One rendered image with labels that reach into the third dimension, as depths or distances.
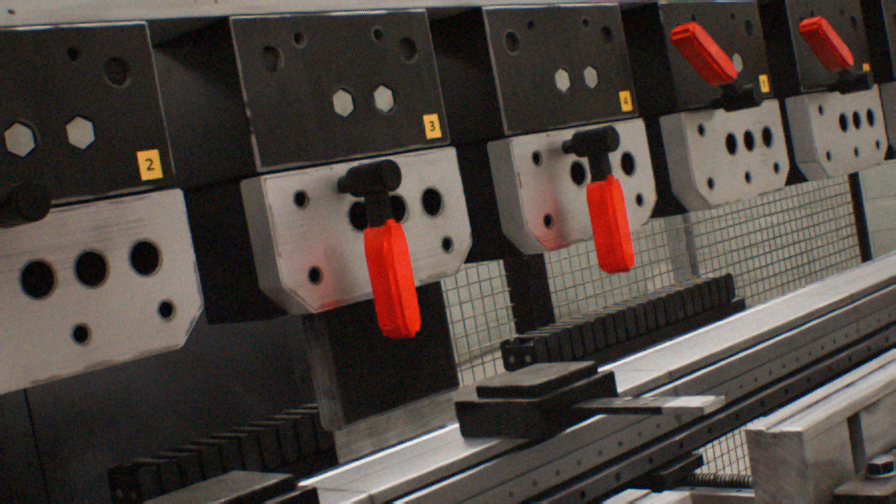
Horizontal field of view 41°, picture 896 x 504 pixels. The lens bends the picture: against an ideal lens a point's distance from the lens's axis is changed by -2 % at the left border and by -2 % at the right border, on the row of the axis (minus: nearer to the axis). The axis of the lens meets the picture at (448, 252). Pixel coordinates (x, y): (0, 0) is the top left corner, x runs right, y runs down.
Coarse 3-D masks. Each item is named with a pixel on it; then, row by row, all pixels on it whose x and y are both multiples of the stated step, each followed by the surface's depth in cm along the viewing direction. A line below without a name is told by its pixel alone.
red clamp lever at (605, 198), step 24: (576, 144) 81; (600, 144) 80; (600, 168) 81; (600, 192) 81; (600, 216) 81; (624, 216) 81; (600, 240) 81; (624, 240) 81; (600, 264) 82; (624, 264) 81
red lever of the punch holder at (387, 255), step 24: (360, 168) 67; (384, 168) 66; (360, 192) 67; (384, 192) 66; (384, 216) 67; (384, 240) 66; (384, 264) 66; (408, 264) 67; (384, 288) 67; (408, 288) 67; (384, 312) 67; (408, 312) 67; (408, 336) 67
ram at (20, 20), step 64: (0, 0) 56; (64, 0) 58; (128, 0) 61; (192, 0) 63; (256, 0) 66; (320, 0) 70; (384, 0) 73; (448, 0) 77; (512, 0) 81; (576, 0) 86; (640, 0) 92; (768, 0) 107
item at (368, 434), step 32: (416, 288) 77; (320, 320) 72; (352, 320) 73; (320, 352) 72; (352, 352) 73; (384, 352) 75; (416, 352) 76; (448, 352) 78; (320, 384) 73; (352, 384) 73; (384, 384) 74; (416, 384) 76; (448, 384) 78; (320, 416) 73; (352, 416) 72; (384, 416) 75; (416, 416) 77; (448, 416) 79; (352, 448) 73
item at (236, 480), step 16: (208, 480) 97; (224, 480) 96; (240, 480) 95; (256, 480) 94; (272, 480) 93; (288, 480) 93; (160, 496) 94; (176, 496) 93; (192, 496) 92; (208, 496) 91; (224, 496) 90; (240, 496) 90; (256, 496) 91; (272, 496) 92; (288, 496) 92; (304, 496) 93
